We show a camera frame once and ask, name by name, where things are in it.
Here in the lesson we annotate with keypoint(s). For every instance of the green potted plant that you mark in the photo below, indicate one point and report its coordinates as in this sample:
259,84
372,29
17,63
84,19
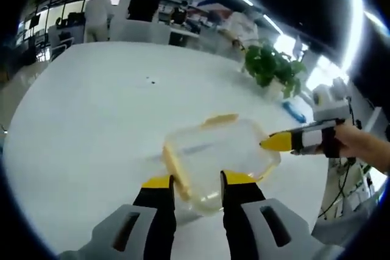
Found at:
272,63

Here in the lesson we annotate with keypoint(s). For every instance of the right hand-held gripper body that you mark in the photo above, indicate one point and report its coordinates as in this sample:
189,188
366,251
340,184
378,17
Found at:
330,104

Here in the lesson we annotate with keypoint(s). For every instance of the white plant pot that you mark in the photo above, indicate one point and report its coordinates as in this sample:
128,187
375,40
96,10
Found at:
275,88

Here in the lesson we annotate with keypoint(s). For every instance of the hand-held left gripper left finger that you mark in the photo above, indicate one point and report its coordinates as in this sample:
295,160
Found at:
155,205

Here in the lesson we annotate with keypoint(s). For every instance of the person's right hand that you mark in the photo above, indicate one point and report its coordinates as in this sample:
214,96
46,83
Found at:
350,141

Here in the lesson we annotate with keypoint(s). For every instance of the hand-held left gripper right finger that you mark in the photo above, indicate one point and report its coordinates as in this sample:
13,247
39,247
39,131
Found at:
240,202

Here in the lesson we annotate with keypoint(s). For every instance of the blue wet wipes pack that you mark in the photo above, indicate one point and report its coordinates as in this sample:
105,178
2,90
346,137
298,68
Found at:
295,111

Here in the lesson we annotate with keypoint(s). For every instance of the clear plastic buckle container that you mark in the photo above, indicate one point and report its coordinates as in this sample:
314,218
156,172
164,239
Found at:
219,156

